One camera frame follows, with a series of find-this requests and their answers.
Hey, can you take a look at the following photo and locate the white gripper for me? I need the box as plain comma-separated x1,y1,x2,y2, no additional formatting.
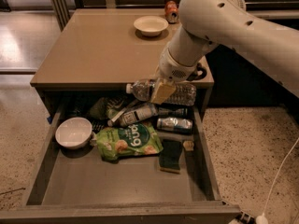
150,48,207,105

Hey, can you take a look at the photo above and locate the white power cable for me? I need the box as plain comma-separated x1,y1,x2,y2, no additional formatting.
263,136,299,215

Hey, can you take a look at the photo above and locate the dark slim can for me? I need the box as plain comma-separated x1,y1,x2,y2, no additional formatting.
158,107,188,117

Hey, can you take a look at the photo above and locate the green snack bag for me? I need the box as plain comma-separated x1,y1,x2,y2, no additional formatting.
96,122,164,161

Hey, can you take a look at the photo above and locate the beige drawer cabinet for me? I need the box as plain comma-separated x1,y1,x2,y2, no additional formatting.
31,8,178,116

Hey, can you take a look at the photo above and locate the silver blue can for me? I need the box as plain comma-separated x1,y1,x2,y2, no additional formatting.
156,117,193,133

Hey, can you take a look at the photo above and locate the white bowl in drawer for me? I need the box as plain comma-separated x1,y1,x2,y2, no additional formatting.
55,117,93,149

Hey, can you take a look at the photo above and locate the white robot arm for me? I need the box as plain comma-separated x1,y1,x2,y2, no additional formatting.
151,0,299,104

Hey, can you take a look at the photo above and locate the open grey top drawer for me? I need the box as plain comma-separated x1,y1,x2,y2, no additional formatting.
0,110,240,224

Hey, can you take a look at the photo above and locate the small cream clip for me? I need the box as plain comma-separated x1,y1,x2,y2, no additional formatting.
183,141,194,151

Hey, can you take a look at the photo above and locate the white bowl on cabinet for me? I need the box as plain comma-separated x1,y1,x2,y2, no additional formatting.
134,16,168,37

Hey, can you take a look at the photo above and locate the white labelled bottle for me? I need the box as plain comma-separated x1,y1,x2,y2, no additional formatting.
107,103,158,127

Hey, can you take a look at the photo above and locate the orange soda can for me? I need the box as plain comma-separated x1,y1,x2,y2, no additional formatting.
164,1,178,23

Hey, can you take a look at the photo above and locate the green yellow sponge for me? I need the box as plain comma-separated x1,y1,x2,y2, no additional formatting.
159,140,182,174

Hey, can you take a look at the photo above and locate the clear plastic water bottle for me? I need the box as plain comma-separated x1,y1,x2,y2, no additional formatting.
126,79,196,106

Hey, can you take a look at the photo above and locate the dark green chip bag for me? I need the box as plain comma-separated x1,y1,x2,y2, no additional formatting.
87,96,130,120

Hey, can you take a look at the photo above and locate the white plug adapter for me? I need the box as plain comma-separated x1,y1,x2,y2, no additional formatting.
255,214,269,224

